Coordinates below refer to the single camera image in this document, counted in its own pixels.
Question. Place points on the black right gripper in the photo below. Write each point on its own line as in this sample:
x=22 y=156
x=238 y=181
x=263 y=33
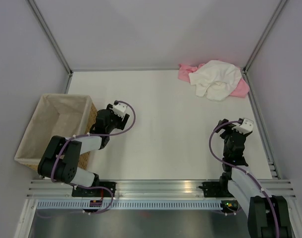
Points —
x=228 y=127

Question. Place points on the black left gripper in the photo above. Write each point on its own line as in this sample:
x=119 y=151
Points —
x=121 y=124

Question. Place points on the white t shirt robot print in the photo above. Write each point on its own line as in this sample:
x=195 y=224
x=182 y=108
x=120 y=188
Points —
x=216 y=80

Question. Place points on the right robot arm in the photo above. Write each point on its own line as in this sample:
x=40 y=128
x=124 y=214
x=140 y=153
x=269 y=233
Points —
x=267 y=214

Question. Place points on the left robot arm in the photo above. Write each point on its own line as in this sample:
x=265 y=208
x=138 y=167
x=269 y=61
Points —
x=61 y=157

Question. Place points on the wicker basket cloth lining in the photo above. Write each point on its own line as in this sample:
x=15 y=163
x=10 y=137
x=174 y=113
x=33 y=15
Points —
x=56 y=114

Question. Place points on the pink t shirt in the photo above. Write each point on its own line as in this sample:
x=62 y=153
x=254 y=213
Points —
x=184 y=70

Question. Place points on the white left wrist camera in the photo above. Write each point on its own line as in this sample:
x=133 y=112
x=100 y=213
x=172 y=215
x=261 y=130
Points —
x=119 y=108

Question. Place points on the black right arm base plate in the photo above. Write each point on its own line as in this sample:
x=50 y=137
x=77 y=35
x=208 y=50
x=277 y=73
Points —
x=214 y=189

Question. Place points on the aluminium mounting rail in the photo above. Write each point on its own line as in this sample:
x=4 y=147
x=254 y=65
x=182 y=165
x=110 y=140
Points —
x=153 y=189

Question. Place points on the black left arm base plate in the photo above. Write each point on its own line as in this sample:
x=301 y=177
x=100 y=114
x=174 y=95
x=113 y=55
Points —
x=96 y=192

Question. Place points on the left aluminium frame post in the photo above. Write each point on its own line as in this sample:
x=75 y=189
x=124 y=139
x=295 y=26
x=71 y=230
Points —
x=44 y=26

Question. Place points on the aluminium frame post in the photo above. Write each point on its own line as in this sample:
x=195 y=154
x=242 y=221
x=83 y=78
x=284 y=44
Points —
x=273 y=19
x=44 y=26

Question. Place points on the slotted grey cable duct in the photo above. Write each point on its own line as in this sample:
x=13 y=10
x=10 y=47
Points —
x=131 y=204

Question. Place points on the right aluminium frame post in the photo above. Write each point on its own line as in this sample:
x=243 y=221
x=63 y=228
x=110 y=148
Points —
x=273 y=19

